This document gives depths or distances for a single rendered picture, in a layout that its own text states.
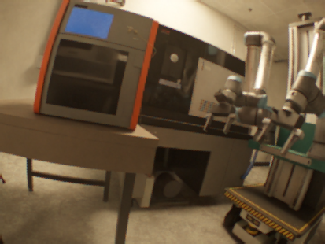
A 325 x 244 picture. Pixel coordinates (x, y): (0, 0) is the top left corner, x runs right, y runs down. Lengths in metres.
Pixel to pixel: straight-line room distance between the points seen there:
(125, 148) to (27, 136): 0.30
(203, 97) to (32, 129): 1.22
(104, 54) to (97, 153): 0.32
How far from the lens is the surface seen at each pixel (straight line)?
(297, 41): 1.63
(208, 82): 1.45
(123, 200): 0.69
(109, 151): 0.52
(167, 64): 1.30
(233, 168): 1.72
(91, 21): 0.64
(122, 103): 0.59
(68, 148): 0.52
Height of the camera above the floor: 0.80
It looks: 4 degrees down
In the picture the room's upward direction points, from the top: 11 degrees clockwise
